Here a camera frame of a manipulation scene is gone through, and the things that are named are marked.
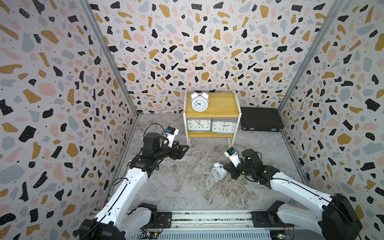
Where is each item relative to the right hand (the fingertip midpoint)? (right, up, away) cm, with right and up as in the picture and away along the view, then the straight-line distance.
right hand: (224, 166), depth 81 cm
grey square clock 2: (+1, +22, +5) cm, 22 cm away
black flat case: (+36, +28, +39) cm, 60 cm away
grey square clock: (-14, +23, +6) cm, 28 cm away
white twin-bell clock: (-3, -4, +2) cm, 5 cm away
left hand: (-22, +13, -5) cm, 26 cm away
